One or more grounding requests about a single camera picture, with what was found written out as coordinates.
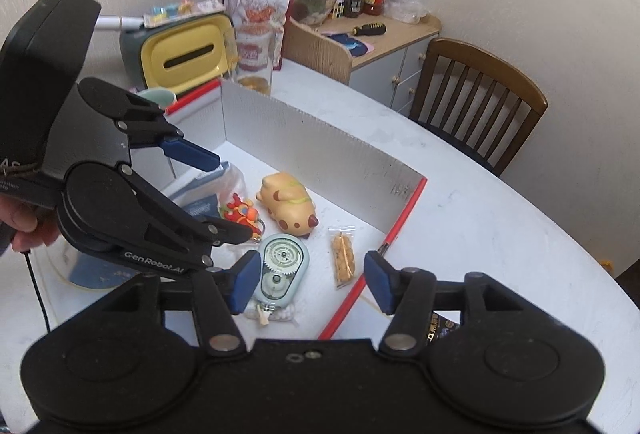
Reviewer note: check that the wet wipes pack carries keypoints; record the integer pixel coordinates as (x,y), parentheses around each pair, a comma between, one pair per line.
(202,202)

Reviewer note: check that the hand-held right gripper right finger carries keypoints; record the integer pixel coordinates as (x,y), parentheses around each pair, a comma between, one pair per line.
(377,282)

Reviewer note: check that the black yellow screwdriver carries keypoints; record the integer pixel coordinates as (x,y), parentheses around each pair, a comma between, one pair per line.
(372,29)

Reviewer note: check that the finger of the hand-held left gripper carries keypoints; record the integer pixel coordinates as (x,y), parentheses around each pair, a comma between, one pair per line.
(225,233)
(192,155)

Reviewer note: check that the person's left hand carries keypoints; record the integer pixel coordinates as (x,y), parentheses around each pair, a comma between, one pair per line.
(22,221)

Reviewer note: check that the mint green cup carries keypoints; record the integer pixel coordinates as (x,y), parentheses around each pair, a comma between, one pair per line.
(162,97)

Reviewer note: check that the yellow capybara toy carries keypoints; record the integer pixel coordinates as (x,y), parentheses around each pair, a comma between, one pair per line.
(285,206)

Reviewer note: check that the puzzle cube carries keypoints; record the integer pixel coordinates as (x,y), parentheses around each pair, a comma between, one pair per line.
(338,8)

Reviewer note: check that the brown wooden chair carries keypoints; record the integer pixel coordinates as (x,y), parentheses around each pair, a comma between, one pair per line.
(480,59)

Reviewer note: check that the wooden top cabinet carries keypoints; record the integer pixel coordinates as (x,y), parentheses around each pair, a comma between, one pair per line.
(407,33)

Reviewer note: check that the blue mouse pad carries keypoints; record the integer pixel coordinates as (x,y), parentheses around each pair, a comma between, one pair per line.
(357,46)

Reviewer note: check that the mint correction tape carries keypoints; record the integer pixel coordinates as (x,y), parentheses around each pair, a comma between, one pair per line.
(280,270)

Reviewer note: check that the white rod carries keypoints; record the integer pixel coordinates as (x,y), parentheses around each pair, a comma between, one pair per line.
(112,21)

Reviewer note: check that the yellow grey tissue box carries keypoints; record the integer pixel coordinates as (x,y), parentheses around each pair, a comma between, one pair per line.
(185,54)

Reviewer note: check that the red shoe box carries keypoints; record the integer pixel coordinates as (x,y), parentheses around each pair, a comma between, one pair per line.
(325,149)

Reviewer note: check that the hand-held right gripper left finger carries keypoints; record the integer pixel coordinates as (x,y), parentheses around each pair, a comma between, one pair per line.
(245,282)

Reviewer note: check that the small yellow snack packet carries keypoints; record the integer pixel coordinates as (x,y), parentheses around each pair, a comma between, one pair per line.
(342,256)

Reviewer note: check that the clear glass tumbler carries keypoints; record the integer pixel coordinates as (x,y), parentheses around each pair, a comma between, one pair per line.
(255,75)

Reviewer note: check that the colourful blister pack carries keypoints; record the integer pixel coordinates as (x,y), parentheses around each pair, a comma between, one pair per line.
(175,9)

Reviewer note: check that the dark sauce jar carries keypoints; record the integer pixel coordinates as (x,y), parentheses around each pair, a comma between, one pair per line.
(353,2)

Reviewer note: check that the black snack packet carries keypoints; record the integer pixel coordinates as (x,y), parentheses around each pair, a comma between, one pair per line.
(442,331)

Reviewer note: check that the clear plastic bag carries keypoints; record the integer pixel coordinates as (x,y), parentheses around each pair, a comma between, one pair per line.
(407,4)

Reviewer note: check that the bag of cotton swabs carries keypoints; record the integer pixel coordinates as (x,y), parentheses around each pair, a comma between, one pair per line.
(280,316)

